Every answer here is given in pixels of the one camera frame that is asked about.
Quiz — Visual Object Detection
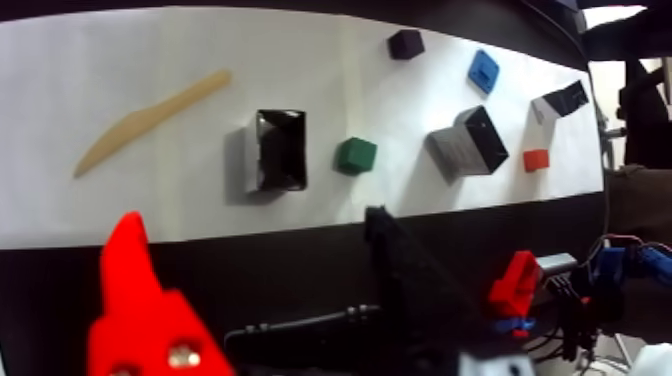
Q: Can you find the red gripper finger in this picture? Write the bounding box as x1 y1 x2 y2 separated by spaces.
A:
86 210 236 376

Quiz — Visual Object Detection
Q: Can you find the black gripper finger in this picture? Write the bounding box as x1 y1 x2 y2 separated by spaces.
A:
364 205 505 376

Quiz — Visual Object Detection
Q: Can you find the black and white box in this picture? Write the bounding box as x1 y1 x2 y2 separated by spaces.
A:
531 79 590 126
243 108 308 193
425 104 510 184

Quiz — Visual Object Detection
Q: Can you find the black flat device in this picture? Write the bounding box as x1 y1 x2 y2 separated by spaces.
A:
224 304 390 376

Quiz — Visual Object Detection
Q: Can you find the white paper sheet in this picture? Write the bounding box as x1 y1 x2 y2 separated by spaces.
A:
0 5 605 251

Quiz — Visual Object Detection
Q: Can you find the grey metal block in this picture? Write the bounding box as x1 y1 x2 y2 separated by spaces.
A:
535 253 579 275

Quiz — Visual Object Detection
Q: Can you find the green cube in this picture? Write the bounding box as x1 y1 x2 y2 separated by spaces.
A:
334 136 378 177

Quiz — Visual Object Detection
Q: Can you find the orange cube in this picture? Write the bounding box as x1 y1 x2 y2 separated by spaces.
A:
523 148 551 173

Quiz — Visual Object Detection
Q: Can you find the wooden knife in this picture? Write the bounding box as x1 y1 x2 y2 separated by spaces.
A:
73 69 233 180

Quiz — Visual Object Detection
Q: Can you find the blue plastic robot part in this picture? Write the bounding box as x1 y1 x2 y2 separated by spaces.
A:
593 245 672 287

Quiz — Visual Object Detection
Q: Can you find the blue flat block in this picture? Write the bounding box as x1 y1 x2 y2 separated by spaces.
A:
467 48 501 97

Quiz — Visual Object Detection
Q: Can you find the purple cube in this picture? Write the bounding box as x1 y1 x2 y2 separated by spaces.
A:
387 28 426 62

